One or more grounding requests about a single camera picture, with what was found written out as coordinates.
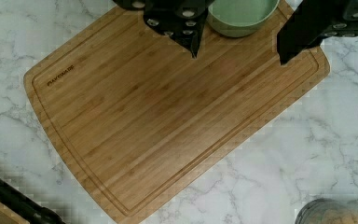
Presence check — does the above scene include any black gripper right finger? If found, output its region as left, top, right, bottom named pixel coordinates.
left=277, top=0, right=349, bottom=65

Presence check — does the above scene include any bamboo cutting board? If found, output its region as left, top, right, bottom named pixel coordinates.
left=24, top=3, right=329, bottom=224

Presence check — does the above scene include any green ceramic bowl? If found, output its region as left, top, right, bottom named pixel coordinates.
left=207, top=0, right=280, bottom=38

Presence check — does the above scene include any black drawer handle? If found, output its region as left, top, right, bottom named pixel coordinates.
left=0, top=178, right=66, bottom=224

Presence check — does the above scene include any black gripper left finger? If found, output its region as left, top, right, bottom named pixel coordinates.
left=144, top=10, right=208, bottom=59

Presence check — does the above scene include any glass jar with brown contents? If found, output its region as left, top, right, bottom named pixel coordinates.
left=295, top=198, right=358, bottom=224

